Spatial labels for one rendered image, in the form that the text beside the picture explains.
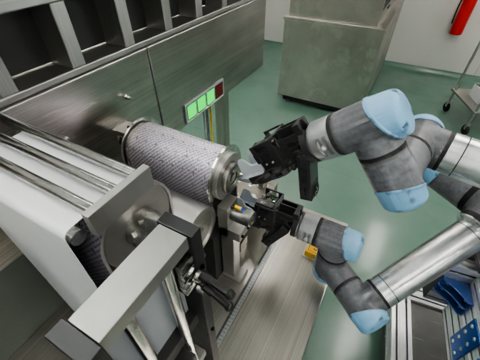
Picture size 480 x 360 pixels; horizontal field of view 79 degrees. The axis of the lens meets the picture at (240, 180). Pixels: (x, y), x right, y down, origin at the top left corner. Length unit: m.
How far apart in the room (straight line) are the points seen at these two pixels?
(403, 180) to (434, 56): 4.68
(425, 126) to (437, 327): 1.37
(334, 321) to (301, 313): 1.03
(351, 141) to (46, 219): 0.43
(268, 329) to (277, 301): 0.08
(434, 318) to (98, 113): 1.73
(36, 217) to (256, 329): 0.61
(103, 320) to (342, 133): 0.40
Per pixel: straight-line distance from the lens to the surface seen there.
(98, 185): 0.40
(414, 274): 0.79
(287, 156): 0.58
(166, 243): 0.33
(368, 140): 0.49
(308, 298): 0.91
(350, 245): 0.73
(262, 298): 0.89
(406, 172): 0.52
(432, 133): 0.63
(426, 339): 1.81
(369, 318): 0.77
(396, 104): 0.47
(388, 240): 2.34
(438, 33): 5.08
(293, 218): 0.74
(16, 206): 0.46
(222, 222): 0.71
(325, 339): 1.86
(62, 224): 0.40
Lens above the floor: 1.70
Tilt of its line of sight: 43 degrees down
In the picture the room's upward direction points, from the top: straight up
